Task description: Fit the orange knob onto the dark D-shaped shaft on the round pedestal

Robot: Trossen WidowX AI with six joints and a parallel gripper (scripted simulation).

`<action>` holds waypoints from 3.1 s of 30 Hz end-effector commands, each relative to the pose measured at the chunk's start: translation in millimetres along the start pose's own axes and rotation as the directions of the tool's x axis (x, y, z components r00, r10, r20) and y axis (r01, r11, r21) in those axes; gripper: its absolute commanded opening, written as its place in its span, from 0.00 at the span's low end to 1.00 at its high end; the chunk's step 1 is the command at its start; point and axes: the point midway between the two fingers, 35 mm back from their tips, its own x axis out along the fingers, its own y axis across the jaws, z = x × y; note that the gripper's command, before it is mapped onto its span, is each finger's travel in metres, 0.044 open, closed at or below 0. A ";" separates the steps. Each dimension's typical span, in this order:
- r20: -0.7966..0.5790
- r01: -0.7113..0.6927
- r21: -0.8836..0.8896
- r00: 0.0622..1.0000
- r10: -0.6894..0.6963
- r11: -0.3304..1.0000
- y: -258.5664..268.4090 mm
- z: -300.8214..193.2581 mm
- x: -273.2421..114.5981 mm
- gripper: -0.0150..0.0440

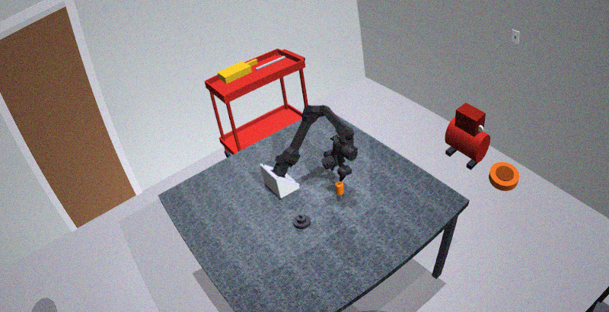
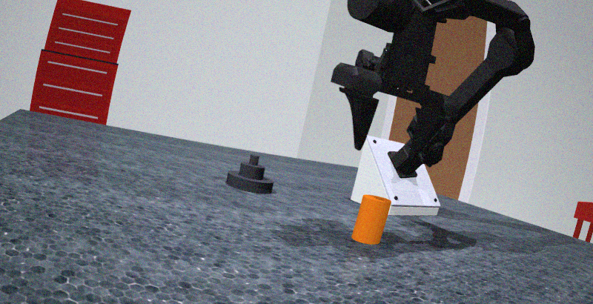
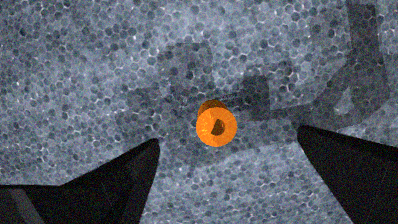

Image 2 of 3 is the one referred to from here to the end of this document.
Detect orange knob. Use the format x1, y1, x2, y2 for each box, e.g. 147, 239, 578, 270
351, 195, 391, 245

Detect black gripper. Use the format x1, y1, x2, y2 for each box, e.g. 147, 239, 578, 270
331, 36, 460, 159

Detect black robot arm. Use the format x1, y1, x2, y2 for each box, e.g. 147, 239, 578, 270
347, 0, 535, 178

